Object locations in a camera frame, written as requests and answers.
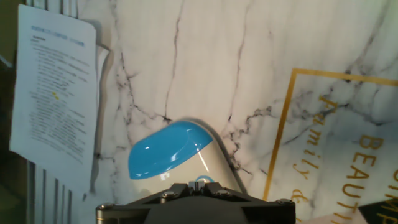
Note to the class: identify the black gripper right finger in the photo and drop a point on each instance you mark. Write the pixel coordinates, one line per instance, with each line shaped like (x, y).
(214, 189)

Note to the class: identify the blue and white desk lamp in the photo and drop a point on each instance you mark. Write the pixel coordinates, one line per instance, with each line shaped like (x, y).
(164, 149)

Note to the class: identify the pink black marble print cloth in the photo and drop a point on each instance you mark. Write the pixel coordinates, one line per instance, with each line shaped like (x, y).
(217, 62)

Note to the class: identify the printed text paper sheet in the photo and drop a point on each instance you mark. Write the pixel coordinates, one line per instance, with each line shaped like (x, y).
(56, 93)

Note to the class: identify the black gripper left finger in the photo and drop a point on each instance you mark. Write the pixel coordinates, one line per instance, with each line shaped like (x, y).
(177, 190)

